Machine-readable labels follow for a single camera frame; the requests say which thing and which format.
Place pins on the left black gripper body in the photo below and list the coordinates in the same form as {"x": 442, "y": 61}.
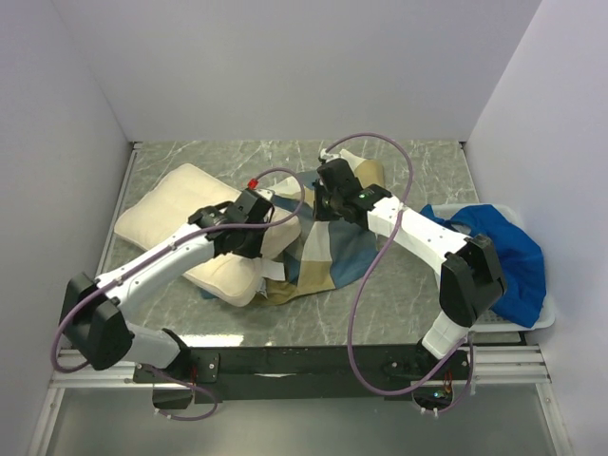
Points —
{"x": 251, "y": 247}

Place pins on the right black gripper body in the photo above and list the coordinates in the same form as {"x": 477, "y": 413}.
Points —
{"x": 325, "y": 206}

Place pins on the blue beige patchwork pillowcase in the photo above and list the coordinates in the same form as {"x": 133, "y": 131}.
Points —
{"x": 299, "y": 257}

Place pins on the cream white pillow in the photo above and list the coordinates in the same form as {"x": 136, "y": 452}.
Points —
{"x": 190, "y": 209}

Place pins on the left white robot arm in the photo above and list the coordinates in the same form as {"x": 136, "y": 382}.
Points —
{"x": 93, "y": 318}

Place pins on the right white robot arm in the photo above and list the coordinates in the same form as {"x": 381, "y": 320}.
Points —
{"x": 471, "y": 278}

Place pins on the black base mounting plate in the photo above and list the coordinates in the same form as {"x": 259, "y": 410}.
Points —
{"x": 267, "y": 373}

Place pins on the blue cloth in basket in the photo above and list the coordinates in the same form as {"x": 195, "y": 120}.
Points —
{"x": 518, "y": 256}

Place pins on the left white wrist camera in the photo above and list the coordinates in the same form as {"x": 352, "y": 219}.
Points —
{"x": 255, "y": 186}

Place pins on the aluminium rail frame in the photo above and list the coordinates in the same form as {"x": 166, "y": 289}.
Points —
{"x": 512, "y": 365}

